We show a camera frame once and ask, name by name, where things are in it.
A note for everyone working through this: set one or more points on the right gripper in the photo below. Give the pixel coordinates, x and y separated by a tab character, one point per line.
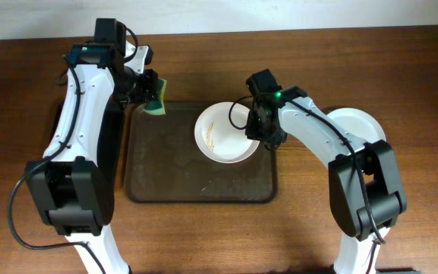
266	135

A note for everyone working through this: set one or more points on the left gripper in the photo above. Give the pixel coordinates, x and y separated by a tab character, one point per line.
149	85

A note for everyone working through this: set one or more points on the green yellow sponge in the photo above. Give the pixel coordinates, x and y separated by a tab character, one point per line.
156	107

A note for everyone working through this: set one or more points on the pink white plate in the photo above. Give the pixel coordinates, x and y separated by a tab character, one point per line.
218	139

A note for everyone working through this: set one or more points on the brown serving tray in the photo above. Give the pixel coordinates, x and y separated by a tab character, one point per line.
164	164

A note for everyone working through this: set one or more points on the white plate with stain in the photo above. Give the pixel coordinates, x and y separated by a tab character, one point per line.
358	123

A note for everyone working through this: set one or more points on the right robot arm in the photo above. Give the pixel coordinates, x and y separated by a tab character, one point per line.
366	195

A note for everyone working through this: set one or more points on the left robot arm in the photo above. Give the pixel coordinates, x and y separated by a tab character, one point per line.
84	216

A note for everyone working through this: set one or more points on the black tray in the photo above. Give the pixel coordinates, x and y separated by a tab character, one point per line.
98	173

